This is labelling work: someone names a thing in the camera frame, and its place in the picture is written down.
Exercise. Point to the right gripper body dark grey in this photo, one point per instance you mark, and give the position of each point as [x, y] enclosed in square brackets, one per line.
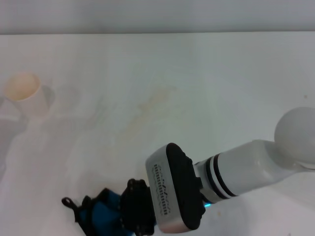
[137, 206]

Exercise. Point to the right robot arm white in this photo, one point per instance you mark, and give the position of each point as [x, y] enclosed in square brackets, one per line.
[251, 167]

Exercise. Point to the blue rag black trim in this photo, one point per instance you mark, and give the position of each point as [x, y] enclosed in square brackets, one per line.
[103, 211]

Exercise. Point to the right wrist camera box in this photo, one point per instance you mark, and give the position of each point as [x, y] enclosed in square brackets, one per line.
[172, 186]

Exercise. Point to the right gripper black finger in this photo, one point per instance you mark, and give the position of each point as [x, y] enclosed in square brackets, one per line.
[144, 228]
[136, 184]

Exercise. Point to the white paper cup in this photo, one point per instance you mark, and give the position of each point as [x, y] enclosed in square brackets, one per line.
[23, 91]

